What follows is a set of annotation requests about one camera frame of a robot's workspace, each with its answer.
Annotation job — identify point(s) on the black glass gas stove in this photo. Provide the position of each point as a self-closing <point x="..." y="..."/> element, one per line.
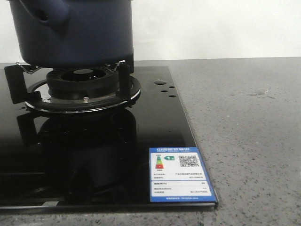
<point x="90" y="161"/>

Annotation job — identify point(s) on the dark blue cooking pot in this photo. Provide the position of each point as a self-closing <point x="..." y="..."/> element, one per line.
<point x="73" y="33"/>

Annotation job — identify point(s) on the black right gas burner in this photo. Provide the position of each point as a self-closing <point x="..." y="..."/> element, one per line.
<point x="74" y="83"/>

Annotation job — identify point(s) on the blue energy label sticker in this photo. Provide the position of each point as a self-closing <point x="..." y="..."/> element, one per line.
<point x="177" y="174"/>

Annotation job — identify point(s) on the black right pot support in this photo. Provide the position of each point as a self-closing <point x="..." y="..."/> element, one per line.
<point x="37" y="97"/>

